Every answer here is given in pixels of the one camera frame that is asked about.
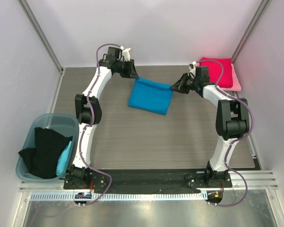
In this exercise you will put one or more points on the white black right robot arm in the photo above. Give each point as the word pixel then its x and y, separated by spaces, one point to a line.
pixel 232 123

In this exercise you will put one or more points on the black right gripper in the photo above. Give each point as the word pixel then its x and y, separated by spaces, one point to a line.
pixel 186 82

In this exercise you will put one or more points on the teal plastic bin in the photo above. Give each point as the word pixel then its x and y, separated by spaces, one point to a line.
pixel 65 124

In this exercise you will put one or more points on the folded pink t shirt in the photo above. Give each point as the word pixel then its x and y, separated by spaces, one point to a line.
pixel 236 87

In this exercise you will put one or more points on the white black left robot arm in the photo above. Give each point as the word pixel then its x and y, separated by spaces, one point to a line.
pixel 88 110

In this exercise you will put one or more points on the white slotted cable duct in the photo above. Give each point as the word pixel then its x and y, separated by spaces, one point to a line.
pixel 84 196

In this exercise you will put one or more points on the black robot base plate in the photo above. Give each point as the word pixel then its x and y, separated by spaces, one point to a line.
pixel 146 178

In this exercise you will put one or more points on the aluminium frame post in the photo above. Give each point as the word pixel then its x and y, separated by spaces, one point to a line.
pixel 250 28
pixel 41 35

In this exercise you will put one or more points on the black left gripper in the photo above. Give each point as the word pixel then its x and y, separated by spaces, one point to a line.
pixel 131 72

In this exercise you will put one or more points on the aluminium frame post left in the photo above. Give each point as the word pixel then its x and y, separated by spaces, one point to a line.
pixel 41 35

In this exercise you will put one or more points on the light blue t shirt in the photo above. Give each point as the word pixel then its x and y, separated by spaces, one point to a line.
pixel 63 160

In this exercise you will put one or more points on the aluminium frame post right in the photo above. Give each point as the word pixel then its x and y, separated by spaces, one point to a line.
pixel 250 28

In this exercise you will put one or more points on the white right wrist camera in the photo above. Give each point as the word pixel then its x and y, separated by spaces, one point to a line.
pixel 192 67

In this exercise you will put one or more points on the folded red t shirt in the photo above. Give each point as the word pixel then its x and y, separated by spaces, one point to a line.
pixel 215 71

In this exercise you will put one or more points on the black t shirt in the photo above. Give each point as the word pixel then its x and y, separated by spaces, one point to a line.
pixel 42 160

